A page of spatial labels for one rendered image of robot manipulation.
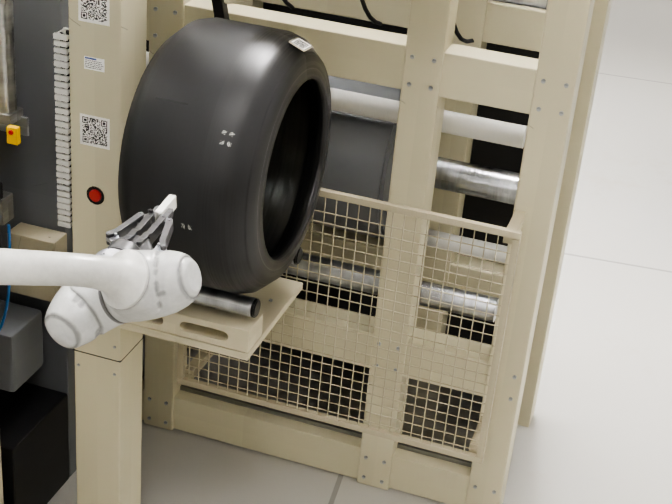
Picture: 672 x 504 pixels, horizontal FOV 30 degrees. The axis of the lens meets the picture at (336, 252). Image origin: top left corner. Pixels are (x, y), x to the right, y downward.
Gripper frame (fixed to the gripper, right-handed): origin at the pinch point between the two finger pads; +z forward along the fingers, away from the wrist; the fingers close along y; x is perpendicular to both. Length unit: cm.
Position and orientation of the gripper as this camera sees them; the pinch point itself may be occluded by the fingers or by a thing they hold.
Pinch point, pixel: (165, 209)
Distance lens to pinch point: 249.1
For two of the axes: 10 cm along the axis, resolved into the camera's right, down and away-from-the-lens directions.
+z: 3.3, -5.4, 7.8
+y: -9.4, -2.2, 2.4
